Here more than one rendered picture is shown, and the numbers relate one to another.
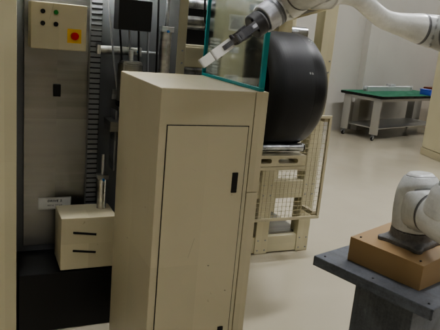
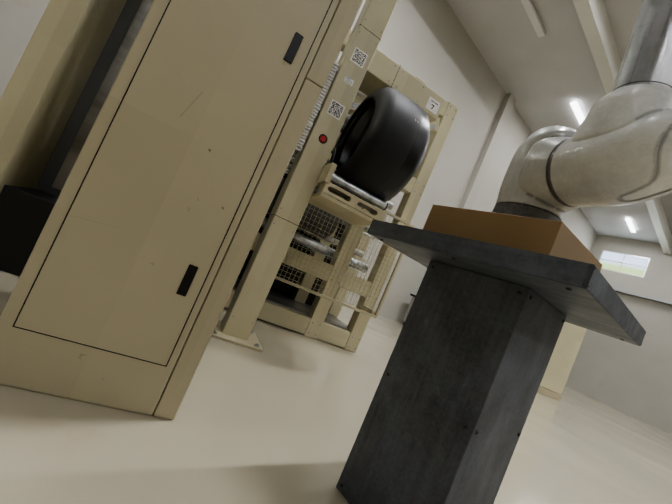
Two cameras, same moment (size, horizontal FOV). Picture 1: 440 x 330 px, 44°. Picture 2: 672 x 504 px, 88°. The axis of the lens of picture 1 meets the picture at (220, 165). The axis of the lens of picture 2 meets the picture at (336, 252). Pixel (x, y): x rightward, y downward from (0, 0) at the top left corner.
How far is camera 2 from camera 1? 1.52 m
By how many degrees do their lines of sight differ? 17
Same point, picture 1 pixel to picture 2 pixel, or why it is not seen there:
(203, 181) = (249, 13)
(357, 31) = not seen: hidden behind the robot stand
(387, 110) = not seen: hidden behind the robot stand
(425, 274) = (559, 243)
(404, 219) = (526, 178)
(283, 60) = (393, 97)
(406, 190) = (535, 140)
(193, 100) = not seen: outside the picture
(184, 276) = (164, 144)
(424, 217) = (575, 146)
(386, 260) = (487, 226)
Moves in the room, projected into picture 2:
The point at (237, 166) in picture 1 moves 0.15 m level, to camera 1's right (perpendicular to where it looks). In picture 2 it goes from (305, 28) to (361, 50)
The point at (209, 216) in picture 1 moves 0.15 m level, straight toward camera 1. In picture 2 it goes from (239, 73) to (216, 27)
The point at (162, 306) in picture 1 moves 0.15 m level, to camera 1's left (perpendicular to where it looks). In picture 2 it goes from (104, 173) to (42, 146)
